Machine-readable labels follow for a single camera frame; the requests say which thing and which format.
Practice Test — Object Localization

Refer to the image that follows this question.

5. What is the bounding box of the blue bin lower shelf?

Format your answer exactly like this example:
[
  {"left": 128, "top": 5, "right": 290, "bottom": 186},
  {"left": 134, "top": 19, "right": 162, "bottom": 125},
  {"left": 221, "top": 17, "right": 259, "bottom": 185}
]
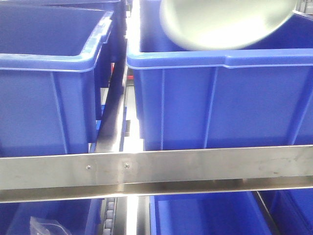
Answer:
[{"left": 150, "top": 191, "right": 271, "bottom": 235}]

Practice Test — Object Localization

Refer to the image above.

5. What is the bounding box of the blue plastic bin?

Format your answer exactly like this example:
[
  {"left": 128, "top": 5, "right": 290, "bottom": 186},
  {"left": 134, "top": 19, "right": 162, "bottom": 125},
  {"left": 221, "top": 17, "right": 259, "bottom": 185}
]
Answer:
[
  {"left": 127, "top": 0, "right": 313, "bottom": 150},
  {"left": 0, "top": 0, "right": 126, "bottom": 157}
]

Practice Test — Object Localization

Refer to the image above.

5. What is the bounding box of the blue plastic bin left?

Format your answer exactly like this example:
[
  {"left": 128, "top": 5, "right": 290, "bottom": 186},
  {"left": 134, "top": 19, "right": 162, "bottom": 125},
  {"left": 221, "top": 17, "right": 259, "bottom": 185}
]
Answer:
[{"left": 0, "top": 0, "right": 126, "bottom": 157}]

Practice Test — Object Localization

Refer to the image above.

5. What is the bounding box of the clear plastic bag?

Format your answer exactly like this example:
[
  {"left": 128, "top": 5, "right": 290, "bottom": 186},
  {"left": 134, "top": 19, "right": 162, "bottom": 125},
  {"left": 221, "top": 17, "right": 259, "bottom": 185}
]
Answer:
[{"left": 29, "top": 216, "right": 71, "bottom": 235}]

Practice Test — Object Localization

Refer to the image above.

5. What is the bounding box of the blue bin lower far right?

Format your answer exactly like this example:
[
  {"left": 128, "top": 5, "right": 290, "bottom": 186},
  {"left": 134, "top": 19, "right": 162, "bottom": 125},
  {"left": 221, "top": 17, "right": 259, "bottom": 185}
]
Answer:
[{"left": 260, "top": 188, "right": 313, "bottom": 235}]

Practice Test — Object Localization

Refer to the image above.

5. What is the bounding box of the stainless steel shelf rack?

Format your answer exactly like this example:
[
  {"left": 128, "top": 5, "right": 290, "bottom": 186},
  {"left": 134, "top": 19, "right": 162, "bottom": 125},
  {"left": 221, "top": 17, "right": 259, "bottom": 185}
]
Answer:
[{"left": 0, "top": 0, "right": 313, "bottom": 235}]

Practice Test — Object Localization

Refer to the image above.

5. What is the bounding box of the green plate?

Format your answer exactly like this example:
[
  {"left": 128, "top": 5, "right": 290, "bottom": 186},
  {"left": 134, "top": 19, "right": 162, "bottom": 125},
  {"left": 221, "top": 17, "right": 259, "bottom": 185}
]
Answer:
[{"left": 159, "top": 0, "right": 297, "bottom": 50}]

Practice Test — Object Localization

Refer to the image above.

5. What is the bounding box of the blue bin lower left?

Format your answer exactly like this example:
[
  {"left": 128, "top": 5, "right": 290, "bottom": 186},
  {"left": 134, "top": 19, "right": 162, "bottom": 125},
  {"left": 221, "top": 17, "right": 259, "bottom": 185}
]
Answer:
[{"left": 0, "top": 199, "right": 102, "bottom": 235}]

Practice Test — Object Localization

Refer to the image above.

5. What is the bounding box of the blue plastic bin right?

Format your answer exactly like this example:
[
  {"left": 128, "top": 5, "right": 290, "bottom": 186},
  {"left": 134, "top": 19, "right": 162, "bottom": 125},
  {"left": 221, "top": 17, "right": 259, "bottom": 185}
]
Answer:
[{"left": 127, "top": 0, "right": 313, "bottom": 150}]

